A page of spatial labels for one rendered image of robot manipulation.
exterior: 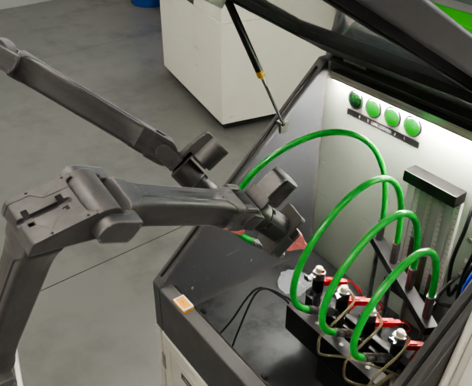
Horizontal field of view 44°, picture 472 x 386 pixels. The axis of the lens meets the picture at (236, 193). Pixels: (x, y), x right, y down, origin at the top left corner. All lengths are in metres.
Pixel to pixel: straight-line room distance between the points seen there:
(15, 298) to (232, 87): 3.49
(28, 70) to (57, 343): 1.75
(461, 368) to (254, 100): 3.35
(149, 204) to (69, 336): 2.02
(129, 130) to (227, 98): 3.00
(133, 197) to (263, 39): 3.44
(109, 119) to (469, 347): 0.82
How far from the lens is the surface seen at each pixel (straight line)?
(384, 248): 1.46
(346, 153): 1.59
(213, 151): 1.24
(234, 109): 4.26
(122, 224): 0.75
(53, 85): 1.24
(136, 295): 2.93
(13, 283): 0.80
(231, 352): 1.38
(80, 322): 2.85
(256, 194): 1.11
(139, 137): 1.23
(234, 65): 4.14
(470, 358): 1.17
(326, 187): 1.69
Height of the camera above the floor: 1.99
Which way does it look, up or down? 33 degrees down
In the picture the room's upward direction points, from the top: straight up
